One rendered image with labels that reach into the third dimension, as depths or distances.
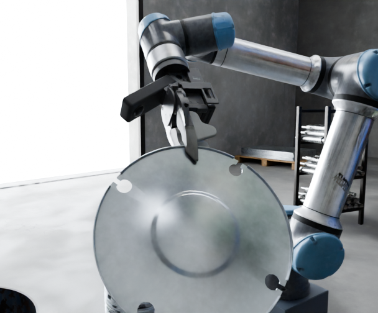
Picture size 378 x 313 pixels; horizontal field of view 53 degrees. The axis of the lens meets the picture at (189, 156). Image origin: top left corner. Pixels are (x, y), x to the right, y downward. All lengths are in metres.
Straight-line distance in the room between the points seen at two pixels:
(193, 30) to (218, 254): 0.45
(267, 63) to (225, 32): 0.20
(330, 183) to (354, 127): 0.13
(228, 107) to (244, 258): 6.30
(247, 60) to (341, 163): 0.32
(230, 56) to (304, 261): 0.50
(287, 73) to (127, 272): 0.65
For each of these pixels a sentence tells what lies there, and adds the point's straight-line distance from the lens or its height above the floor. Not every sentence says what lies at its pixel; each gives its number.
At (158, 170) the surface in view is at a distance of 0.59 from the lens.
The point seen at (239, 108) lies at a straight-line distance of 7.07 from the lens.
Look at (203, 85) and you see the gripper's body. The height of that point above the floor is 0.98.
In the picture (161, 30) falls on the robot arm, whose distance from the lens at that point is 0.79.
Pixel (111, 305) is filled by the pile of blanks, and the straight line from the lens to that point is 1.69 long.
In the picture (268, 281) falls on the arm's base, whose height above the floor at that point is 0.49.
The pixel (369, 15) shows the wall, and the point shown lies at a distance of 8.17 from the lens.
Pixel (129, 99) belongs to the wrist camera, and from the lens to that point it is 0.65.
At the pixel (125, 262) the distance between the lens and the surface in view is 0.54.
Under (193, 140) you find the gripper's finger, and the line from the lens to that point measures 0.60.
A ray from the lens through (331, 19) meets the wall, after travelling 8.48.
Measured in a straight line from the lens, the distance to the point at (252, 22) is 7.49.
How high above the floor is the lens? 0.95
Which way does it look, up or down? 7 degrees down
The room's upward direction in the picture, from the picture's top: straight up
